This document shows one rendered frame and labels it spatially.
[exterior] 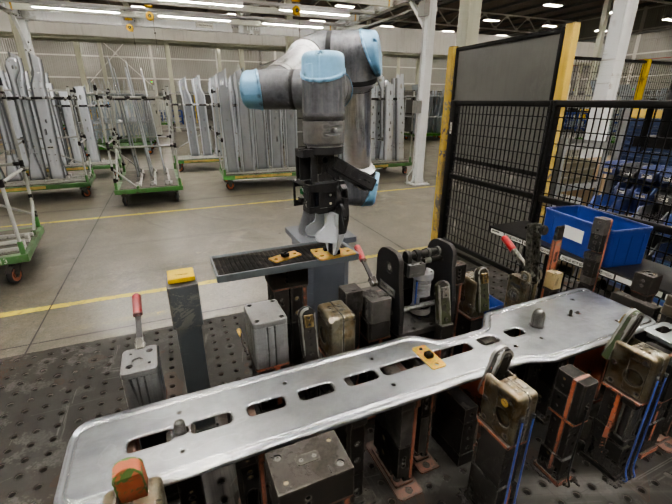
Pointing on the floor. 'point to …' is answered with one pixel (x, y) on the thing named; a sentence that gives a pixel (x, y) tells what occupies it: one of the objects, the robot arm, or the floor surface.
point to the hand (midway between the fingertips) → (334, 246)
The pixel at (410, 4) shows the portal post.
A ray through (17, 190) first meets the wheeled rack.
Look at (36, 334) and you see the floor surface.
